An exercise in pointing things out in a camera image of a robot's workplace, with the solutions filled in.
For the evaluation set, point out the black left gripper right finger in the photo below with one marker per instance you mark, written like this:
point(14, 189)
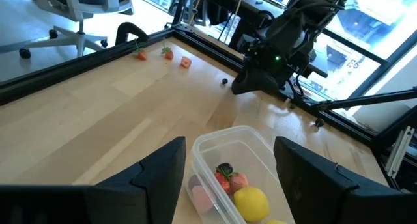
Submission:
point(319, 191)

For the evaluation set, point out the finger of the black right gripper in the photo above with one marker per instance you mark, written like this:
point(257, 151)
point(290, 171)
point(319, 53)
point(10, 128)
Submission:
point(268, 82)
point(244, 84)

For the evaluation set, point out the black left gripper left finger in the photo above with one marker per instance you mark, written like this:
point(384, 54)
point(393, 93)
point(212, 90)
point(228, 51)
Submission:
point(146, 191)

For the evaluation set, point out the small yellow toy lemon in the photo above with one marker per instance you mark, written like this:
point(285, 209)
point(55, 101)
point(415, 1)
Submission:
point(275, 222)

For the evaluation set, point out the pink toy berry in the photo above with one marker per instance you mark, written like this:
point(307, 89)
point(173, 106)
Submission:
point(239, 181)
point(202, 199)

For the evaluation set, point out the large red toy strawberry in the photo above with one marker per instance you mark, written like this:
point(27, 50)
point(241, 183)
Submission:
point(186, 62)

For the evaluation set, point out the large yellow toy lemon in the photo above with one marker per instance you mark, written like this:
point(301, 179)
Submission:
point(251, 204)

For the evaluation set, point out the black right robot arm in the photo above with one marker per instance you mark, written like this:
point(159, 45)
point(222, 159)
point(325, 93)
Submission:
point(319, 2)

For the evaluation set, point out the clear plastic tupperware container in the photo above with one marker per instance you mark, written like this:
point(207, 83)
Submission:
point(247, 139)

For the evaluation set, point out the black desk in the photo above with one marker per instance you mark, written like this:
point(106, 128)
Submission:
point(247, 2)

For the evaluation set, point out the white office chair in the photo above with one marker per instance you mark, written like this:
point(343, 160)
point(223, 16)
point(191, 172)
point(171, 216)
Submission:
point(81, 2)

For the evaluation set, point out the silver aluminium bracket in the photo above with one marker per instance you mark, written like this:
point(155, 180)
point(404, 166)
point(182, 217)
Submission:
point(399, 152)

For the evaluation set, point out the black frame clamp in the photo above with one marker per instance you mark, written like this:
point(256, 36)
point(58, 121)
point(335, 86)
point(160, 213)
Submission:
point(125, 26)

